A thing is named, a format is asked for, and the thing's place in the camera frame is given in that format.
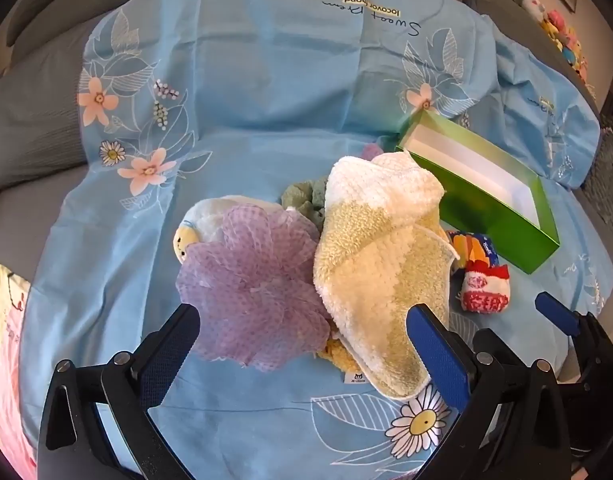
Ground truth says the red white small pouch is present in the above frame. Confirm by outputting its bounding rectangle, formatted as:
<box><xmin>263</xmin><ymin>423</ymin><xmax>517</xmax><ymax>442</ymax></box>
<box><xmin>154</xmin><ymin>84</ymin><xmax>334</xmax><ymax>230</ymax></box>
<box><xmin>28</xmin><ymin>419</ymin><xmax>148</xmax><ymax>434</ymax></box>
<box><xmin>460</xmin><ymin>260</ymin><xmax>510</xmax><ymax>314</ymax></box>

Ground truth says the orange blue tissue pack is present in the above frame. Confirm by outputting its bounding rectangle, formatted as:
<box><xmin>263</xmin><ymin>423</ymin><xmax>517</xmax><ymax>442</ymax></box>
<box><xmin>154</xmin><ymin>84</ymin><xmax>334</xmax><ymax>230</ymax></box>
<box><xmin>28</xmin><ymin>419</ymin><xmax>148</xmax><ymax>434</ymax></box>
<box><xmin>447</xmin><ymin>231</ymin><xmax>499</xmax><ymax>272</ymax></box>

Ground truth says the cream white towel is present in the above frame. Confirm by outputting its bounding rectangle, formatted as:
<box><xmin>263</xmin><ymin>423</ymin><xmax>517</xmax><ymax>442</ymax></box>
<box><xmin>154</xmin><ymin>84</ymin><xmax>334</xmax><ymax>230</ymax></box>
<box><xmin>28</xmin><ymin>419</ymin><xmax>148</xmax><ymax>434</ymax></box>
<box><xmin>314</xmin><ymin>152</ymin><xmax>458</xmax><ymax>400</ymax></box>

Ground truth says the yellow fuzzy pouch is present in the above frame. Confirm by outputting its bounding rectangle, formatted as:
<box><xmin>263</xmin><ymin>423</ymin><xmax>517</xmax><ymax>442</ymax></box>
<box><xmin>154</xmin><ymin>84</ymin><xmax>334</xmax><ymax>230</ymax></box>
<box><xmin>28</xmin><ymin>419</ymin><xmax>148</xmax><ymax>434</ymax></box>
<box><xmin>316</xmin><ymin>320</ymin><xmax>357</xmax><ymax>370</ymax></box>

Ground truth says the olive green scrunchie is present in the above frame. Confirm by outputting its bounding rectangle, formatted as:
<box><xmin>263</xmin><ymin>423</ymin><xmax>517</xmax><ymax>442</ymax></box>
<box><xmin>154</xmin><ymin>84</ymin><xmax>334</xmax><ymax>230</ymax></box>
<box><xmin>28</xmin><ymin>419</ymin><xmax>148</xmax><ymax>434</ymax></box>
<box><xmin>280</xmin><ymin>177</ymin><xmax>328</xmax><ymax>231</ymax></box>

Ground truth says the light blue plush toy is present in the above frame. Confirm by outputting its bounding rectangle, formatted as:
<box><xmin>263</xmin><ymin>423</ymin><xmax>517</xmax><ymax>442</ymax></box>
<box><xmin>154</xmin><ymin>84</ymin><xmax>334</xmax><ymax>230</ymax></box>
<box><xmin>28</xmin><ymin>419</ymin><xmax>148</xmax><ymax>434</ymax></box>
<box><xmin>173</xmin><ymin>195</ymin><xmax>282</xmax><ymax>263</ymax></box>

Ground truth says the green cardboard box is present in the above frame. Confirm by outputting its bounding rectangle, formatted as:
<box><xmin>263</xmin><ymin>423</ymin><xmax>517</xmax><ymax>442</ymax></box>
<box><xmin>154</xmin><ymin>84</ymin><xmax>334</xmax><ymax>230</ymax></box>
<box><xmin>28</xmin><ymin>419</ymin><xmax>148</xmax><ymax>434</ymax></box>
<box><xmin>397</xmin><ymin>110</ymin><xmax>560</xmax><ymax>274</ymax></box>

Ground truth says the pink yellow blanket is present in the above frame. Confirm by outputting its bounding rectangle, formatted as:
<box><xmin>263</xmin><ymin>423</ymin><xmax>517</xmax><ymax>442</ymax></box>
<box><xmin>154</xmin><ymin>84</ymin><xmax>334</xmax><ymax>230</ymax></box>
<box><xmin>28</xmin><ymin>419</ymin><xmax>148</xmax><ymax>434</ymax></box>
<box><xmin>0</xmin><ymin>264</ymin><xmax>37</xmax><ymax>479</ymax></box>

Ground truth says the grey sofa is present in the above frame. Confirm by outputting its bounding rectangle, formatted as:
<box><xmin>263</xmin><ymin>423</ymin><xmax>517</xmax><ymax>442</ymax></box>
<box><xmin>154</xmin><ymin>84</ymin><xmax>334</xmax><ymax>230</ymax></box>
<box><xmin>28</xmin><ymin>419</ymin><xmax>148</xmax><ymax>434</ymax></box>
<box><xmin>0</xmin><ymin>0</ymin><xmax>613</xmax><ymax>278</ymax></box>

